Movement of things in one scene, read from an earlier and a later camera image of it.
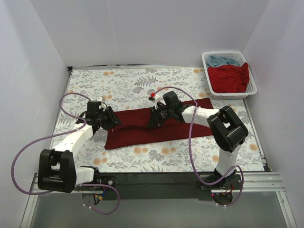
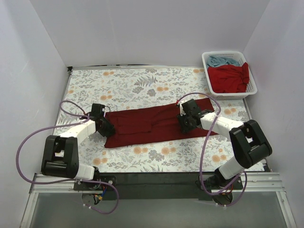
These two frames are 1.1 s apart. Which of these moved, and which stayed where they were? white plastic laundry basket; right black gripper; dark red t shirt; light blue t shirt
Moved: right black gripper
Stayed: dark red t shirt; light blue t shirt; white plastic laundry basket
